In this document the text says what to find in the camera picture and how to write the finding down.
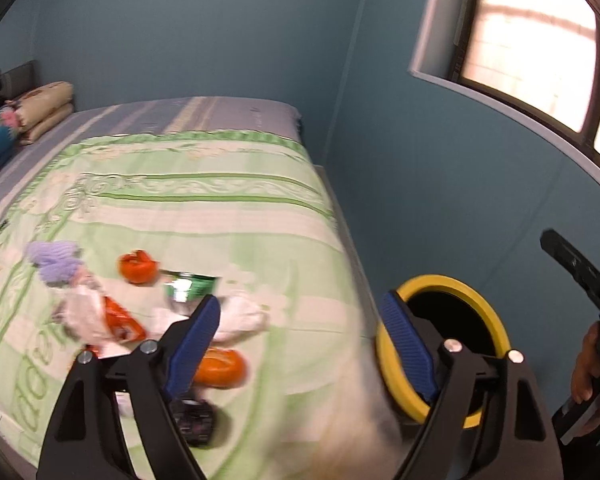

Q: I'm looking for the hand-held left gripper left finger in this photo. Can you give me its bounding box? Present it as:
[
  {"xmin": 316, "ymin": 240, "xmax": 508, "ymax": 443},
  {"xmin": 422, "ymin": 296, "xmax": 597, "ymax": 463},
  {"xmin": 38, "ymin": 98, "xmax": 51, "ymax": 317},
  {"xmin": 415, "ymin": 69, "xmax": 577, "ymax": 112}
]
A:
[{"xmin": 37, "ymin": 294, "xmax": 222, "ymax": 480}]

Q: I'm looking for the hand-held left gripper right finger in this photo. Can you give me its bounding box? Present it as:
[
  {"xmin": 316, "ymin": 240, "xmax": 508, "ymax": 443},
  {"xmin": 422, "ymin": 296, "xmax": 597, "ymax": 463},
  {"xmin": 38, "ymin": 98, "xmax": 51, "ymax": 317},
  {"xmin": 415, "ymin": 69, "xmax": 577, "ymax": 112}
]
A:
[{"xmin": 380, "ymin": 289, "xmax": 563, "ymax": 480}]

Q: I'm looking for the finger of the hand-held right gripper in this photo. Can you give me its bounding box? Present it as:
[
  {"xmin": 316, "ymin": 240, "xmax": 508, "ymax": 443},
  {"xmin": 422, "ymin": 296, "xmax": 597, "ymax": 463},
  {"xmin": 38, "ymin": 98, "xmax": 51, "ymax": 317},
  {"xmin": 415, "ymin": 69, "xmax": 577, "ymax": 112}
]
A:
[{"xmin": 540, "ymin": 229, "xmax": 590, "ymax": 282}]

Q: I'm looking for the yellow-rimmed black trash bin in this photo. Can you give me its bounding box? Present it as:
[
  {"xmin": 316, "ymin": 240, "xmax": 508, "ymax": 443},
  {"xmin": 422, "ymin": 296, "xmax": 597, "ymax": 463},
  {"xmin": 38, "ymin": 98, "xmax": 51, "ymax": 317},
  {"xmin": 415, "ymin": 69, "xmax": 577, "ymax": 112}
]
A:
[{"xmin": 375, "ymin": 274, "xmax": 512, "ymax": 430}]

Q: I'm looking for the white foam fruit net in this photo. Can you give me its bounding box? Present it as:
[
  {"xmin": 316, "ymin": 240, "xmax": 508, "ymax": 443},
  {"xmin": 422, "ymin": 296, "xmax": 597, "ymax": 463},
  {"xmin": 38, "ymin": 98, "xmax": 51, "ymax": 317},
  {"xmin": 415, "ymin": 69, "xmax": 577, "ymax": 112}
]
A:
[{"xmin": 26, "ymin": 241, "xmax": 83, "ymax": 288}]

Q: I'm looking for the person's right hand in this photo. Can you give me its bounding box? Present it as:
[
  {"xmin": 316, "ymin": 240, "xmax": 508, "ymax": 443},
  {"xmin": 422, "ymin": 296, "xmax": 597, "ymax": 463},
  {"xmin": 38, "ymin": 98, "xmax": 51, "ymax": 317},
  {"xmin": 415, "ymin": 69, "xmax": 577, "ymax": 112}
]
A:
[{"xmin": 570, "ymin": 320, "xmax": 600, "ymax": 426}]

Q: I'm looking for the crumpled white tissue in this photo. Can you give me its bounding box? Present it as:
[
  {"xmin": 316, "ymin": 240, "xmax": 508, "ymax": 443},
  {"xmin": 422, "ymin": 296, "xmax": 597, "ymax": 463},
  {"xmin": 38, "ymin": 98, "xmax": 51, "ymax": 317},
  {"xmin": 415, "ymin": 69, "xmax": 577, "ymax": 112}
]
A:
[{"xmin": 152, "ymin": 295, "xmax": 268, "ymax": 346}]

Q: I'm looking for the black crumpled wrapper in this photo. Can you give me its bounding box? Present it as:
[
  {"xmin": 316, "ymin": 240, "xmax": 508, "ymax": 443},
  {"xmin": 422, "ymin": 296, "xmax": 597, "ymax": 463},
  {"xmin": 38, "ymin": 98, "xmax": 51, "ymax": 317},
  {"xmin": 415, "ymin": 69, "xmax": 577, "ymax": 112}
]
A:
[{"xmin": 172, "ymin": 399, "xmax": 217, "ymax": 448}]

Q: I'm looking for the orange snack wrapper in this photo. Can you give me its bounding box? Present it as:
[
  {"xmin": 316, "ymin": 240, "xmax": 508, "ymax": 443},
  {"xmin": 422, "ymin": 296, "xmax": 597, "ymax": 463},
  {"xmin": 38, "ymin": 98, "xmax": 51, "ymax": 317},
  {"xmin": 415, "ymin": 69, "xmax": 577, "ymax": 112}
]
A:
[{"xmin": 100, "ymin": 296, "xmax": 148, "ymax": 345}]

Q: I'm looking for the green patterned blanket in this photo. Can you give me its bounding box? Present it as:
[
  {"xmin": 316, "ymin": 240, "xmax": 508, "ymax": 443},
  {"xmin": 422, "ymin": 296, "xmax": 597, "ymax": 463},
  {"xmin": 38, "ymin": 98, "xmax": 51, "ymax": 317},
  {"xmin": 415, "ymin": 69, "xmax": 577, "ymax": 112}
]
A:
[{"xmin": 0, "ymin": 130, "xmax": 381, "ymax": 480}]

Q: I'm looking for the folded beige quilt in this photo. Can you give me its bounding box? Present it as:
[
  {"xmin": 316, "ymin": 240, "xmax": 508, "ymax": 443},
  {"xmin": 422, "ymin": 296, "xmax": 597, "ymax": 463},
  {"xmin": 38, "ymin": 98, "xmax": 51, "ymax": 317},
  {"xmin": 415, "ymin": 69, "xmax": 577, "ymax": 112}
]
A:
[{"xmin": 15, "ymin": 81, "xmax": 76, "ymax": 147}]

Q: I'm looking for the grey padded headboard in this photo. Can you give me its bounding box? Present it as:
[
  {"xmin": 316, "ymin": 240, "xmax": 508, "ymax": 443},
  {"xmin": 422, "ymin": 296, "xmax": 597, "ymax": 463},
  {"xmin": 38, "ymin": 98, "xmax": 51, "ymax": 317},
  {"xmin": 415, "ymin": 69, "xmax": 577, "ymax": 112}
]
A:
[{"xmin": 0, "ymin": 60, "xmax": 37, "ymax": 103}]

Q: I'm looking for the window with grey frame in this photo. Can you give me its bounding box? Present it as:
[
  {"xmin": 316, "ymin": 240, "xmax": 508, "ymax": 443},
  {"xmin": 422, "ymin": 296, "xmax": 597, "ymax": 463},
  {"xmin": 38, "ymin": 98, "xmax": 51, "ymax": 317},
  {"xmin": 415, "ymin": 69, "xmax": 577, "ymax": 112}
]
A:
[{"xmin": 409, "ymin": 0, "xmax": 600, "ymax": 186}]

